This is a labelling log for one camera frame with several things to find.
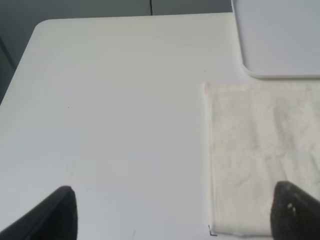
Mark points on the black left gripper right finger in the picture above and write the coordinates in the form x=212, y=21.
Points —
x=295, y=214

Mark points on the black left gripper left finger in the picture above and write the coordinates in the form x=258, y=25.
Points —
x=55, y=218

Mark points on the white towel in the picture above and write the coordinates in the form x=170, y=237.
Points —
x=257, y=135

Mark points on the white plastic tray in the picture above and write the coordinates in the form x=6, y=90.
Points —
x=279, y=38

